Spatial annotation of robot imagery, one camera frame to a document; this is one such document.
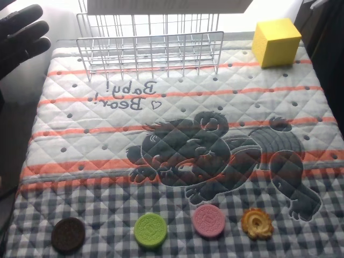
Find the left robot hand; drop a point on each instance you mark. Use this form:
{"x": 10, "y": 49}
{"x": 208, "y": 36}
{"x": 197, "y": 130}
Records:
{"x": 16, "y": 40}

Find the yellow cube block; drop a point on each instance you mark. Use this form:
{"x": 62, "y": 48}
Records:
{"x": 276, "y": 45}

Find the brown sandwich cookie toy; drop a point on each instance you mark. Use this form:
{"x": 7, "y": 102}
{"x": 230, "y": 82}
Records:
{"x": 68, "y": 234}

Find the pink sandwich cookie toy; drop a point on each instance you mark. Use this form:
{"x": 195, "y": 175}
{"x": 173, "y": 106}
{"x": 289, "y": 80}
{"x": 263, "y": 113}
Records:
{"x": 208, "y": 221}

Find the yellow butter cookie toy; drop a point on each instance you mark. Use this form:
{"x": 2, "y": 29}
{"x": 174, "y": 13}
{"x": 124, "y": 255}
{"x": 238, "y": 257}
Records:
{"x": 256, "y": 223}

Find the grey quilt with bear print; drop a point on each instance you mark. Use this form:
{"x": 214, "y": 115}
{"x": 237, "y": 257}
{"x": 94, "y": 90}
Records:
{"x": 107, "y": 150}

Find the green sandwich cookie toy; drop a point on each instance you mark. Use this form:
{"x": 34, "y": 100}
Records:
{"x": 150, "y": 230}

